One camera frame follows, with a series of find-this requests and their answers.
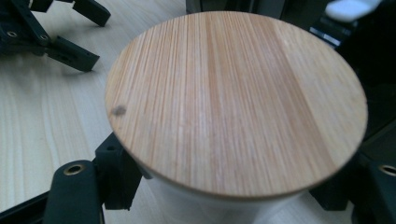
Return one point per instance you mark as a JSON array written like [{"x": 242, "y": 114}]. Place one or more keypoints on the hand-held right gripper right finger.
[{"x": 336, "y": 191}]

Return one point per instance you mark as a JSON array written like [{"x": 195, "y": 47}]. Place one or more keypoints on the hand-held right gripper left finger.
[{"x": 120, "y": 177}]

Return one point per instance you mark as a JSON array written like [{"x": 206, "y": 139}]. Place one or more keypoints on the glass jar with bamboo lid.
[{"x": 236, "y": 105}]

